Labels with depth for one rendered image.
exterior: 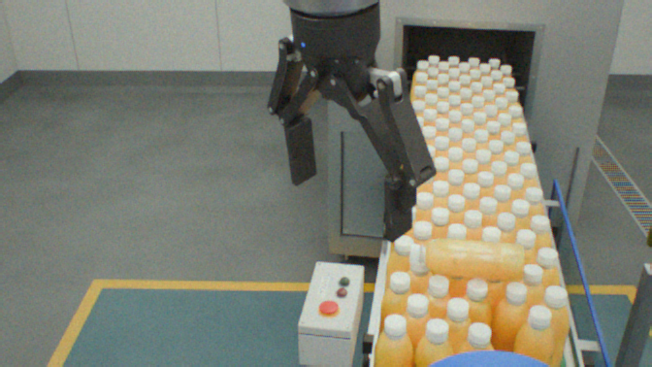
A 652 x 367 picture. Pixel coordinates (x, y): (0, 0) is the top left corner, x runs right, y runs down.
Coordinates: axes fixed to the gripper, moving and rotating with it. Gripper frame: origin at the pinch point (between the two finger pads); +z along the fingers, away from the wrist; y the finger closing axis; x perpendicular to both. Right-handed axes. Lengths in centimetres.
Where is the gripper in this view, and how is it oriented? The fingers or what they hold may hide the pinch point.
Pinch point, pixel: (348, 196)
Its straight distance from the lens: 65.5
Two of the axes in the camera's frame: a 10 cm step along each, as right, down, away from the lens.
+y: -6.9, -3.8, 6.2
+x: -7.2, 4.4, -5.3
